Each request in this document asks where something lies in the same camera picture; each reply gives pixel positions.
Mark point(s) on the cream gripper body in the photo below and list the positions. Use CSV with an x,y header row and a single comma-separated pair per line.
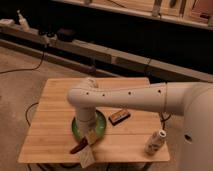
x,y
91,137

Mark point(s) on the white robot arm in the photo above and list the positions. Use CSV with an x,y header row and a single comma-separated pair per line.
x,y
192,100

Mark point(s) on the green plate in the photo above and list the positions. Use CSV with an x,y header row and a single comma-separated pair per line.
x,y
100,128

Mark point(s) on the brown rectangular block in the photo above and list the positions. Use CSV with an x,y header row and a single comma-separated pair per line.
x,y
119,116

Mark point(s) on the wooden table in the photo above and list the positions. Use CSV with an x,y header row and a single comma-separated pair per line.
x,y
50,139

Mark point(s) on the white bottle on table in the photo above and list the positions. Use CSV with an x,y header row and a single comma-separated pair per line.
x,y
155,142

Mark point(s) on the black device on ledge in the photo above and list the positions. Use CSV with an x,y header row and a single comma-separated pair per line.
x,y
66,35

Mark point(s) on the white spray bottle background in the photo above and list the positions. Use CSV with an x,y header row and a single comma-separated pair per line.
x,y
23,22

